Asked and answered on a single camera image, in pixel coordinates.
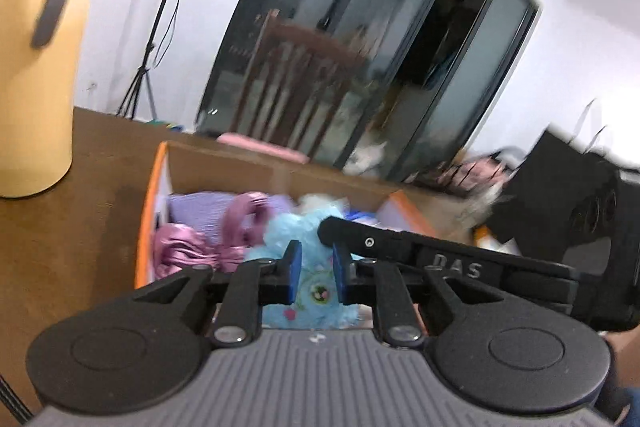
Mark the yellow thermos jug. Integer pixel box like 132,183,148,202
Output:
0,0,98,198

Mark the black studio light on stand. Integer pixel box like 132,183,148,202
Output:
116,0,216,120

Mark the translucent white squishy toy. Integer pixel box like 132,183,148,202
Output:
297,193,348,214

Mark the slatted wooden chair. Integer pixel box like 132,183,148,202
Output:
232,9,371,158

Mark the pink cushion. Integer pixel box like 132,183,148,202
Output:
217,133,307,164

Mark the black paper bag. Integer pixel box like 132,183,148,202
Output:
492,127,623,260

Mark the dark framed sliding glass door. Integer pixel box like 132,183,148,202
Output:
195,0,543,188

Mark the purple knit pouch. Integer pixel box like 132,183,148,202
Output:
167,191,295,253

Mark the red cardboard box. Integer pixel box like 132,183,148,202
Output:
134,141,481,290

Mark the light blue plush toy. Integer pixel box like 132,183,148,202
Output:
242,199,366,330

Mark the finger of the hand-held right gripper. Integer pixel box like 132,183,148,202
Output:
317,216,417,259

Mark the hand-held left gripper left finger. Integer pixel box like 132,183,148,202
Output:
132,241,303,349

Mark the white cat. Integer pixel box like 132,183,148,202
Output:
342,139,391,178

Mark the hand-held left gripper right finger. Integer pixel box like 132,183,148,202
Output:
331,243,501,349

